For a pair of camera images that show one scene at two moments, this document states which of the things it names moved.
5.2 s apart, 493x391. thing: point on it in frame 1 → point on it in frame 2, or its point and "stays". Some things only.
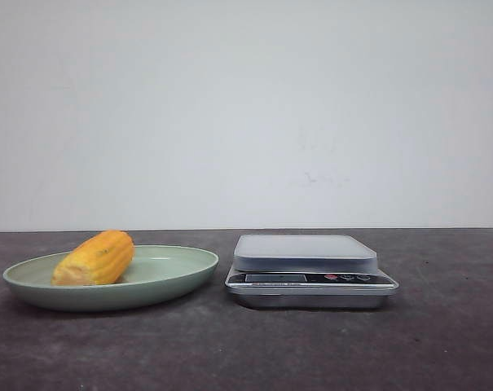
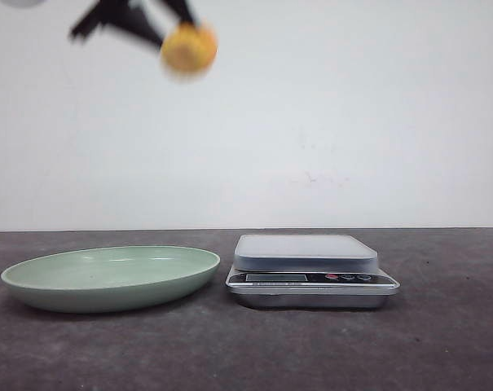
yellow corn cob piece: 100,259 → 189,49
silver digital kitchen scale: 308,272 stays
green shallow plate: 155,272 stays
